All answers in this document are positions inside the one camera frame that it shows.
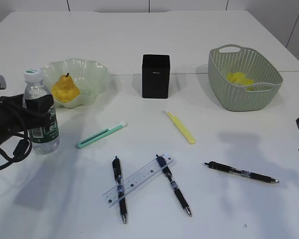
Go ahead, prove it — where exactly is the green wavy glass plate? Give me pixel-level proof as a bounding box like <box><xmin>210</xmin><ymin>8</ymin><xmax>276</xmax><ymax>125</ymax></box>
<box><xmin>41</xmin><ymin>58</ymin><xmax>110</xmax><ymax>109</ymax></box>

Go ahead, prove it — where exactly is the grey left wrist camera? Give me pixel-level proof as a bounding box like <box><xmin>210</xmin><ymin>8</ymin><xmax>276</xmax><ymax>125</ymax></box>
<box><xmin>0</xmin><ymin>75</ymin><xmax>6</xmax><ymax>90</ymax></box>

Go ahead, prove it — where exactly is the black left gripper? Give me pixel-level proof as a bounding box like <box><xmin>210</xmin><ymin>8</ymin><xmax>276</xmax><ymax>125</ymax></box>
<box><xmin>0</xmin><ymin>94</ymin><xmax>54</xmax><ymax>145</ymax></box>

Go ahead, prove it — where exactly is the black pen right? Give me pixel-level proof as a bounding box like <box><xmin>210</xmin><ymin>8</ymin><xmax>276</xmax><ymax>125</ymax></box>
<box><xmin>204</xmin><ymin>161</ymin><xmax>279</xmax><ymax>184</ymax></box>

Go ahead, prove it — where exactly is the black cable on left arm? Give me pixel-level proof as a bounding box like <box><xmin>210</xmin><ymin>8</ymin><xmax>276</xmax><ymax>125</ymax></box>
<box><xmin>0</xmin><ymin>131</ymin><xmax>33</xmax><ymax>173</ymax></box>

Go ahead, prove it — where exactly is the black pen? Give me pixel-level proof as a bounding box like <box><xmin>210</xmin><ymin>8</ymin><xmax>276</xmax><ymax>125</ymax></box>
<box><xmin>112</xmin><ymin>156</ymin><xmax>128</xmax><ymax>224</ymax></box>
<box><xmin>156</xmin><ymin>155</ymin><xmax>192</xmax><ymax>217</ymax></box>
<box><xmin>204</xmin><ymin>161</ymin><xmax>279</xmax><ymax>184</ymax></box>

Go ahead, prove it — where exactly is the black pen left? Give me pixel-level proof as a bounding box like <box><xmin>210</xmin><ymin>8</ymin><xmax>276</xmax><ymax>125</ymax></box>
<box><xmin>112</xmin><ymin>156</ymin><xmax>128</xmax><ymax>224</ymax></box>

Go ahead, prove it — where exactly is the green utility knife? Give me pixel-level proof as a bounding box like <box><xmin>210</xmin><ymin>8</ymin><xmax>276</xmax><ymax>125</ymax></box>
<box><xmin>76</xmin><ymin>121</ymin><xmax>127</xmax><ymax>149</ymax></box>

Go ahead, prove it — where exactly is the yellow utility knife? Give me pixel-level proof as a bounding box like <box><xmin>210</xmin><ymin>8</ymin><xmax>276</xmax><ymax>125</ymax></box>
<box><xmin>165</xmin><ymin>110</ymin><xmax>196</xmax><ymax>144</ymax></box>

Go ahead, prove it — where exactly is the black pen middle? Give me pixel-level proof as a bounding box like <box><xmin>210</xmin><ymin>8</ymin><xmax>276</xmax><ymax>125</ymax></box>
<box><xmin>156</xmin><ymin>155</ymin><xmax>192</xmax><ymax>217</ymax></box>

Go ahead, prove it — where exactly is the transparent plastic ruler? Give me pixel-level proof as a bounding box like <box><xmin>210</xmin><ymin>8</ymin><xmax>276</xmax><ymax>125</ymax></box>
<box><xmin>102</xmin><ymin>153</ymin><xmax>174</xmax><ymax>207</ymax></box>

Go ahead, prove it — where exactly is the yellow pear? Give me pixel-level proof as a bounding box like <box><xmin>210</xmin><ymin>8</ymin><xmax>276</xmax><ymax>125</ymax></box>
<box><xmin>51</xmin><ymin>73</ymin><xmax>80</xmax><ymax>103</ymax></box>

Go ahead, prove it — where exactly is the black square pen holder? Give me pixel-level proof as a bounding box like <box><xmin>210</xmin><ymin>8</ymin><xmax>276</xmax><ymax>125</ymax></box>
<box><xmin>142</xmin><ymin>54</ymin><xmax>170</xmax><ymax>99</ymax></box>

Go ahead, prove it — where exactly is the clear water bottle green label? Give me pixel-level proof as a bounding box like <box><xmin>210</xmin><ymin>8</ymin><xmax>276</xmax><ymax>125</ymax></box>
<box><xmin>22</xmin><ymin>69</ymin><xmax>60</xmax><ymax>154</ymax></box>

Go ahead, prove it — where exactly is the green woven plastic basket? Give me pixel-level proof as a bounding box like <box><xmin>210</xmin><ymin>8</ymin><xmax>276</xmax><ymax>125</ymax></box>
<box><xmin>208</xmin><ymin>44</ymin><xmax>283</xmax><ymax>112</ymax></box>

